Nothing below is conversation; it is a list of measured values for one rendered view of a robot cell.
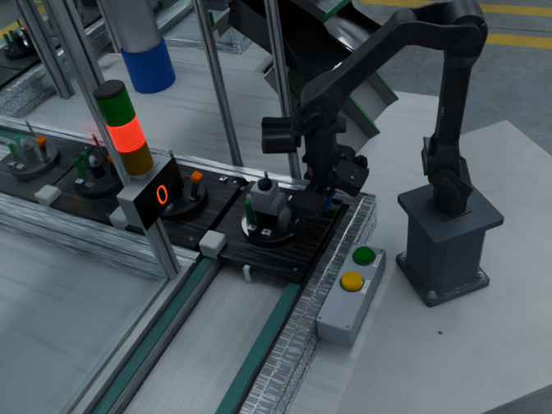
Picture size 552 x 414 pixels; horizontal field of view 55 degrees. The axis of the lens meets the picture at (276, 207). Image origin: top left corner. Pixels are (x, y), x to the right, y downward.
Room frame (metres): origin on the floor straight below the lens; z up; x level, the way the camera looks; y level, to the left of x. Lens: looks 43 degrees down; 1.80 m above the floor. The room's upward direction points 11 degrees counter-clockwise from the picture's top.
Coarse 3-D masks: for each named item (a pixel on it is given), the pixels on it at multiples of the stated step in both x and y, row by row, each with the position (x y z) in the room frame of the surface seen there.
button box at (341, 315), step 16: (352, 256) 0.71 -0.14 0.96; (384, 256) 0.71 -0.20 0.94; (368, 272) 0.66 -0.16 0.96; (336, 288) 0.64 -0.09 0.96; (368, 288) 0.63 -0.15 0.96; (336, 304) 0.60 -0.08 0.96; (352, 304) 0.59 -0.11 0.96; (368, 304) 0.62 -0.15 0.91; (320, 320) 0.57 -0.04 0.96; (336, 320) 0.57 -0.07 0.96; (352, 320) 0.56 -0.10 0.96; (320, 336) 0.57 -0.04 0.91; (336, 336) 0.55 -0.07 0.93; (352, 336) 0.55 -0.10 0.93
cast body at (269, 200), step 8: (256, 184) 0.84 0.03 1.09; (264, 184) 0.83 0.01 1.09; (272, 184) 0.83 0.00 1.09; (256, 192) 0.82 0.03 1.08; (264, 192) 0.81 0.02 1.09; (272, 192) 0.82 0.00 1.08; (280, 192) 0.84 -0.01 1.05; (256, 200) 0.82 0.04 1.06; (264, 200) 0.81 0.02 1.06; (272, 200) 0.81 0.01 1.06; (280, 200) 0.82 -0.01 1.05; (256, 208) 0.83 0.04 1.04; (264, 208) 0.81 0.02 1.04; (272, 208) 0.80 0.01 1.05; (280, 208) 0.81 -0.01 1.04
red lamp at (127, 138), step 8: (136, 120) 0.74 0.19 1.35; (112, 128) 0.72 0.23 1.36; (120, 128) 0.72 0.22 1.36; (128, 128) 0.72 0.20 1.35; (136, 128) 0.73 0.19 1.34; (112, 136) 0.73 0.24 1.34; (120, 136) 0.72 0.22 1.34; (128, 136) 0.72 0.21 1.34; (136, 136) 0.72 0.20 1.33; (144, 136) 0.74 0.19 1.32; (120, 144) 0.72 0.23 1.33; (128, 144) 0.72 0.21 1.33; (136, 144) 0.72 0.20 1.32
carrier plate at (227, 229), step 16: (288, 192) 0.93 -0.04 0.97; (240, 208) 0.91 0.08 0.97; (336, 208) 0.85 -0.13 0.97; (224, 224) 0.86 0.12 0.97; (240, 224) 0.85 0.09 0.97; (320, 224) 0.81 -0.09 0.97; (240, 240) 0.81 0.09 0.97; (304, 240) 0.77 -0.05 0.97; (320, 240) 0.76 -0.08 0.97; (208, 256) 0.79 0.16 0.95; (224, 256) 0.77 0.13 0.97; (240, 256) 0.76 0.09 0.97; (256, 256) 0.75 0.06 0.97; (272, 256) 0.74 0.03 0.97; (288, 256) 0.73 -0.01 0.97; (304, 256) 0.73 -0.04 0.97; (272, 272) 0.70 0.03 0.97; (288, 272) 0.69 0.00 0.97; (304, 272) 0.69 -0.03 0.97
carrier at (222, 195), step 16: (208, 176) 1.05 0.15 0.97; (224, 176) 1.03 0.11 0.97; (208, 192) 0.98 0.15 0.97; (224, 192) 0.97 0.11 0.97; (176, 208) 0.93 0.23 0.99; (192, 208) 0.92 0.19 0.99; (208, 208) 0.93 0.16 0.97; (224, 208) 0.92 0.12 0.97; (176, 224) 0.89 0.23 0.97; (192, 224) 0.88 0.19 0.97; (208, 224) 0.87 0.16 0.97; (176, 240) 0.84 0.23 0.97; (192, 240) 0.83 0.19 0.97
